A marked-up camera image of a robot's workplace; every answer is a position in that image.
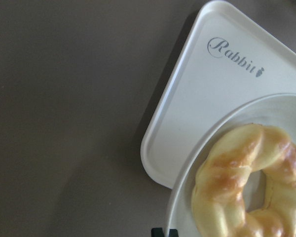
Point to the white plate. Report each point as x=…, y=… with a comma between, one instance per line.
x=277, y=110

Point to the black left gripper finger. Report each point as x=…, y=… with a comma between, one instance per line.
x=157, y=232

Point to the cream serving tray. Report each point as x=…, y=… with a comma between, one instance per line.
x=227, y=61

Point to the braided donut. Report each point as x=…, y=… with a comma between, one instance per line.
x=217, y=199

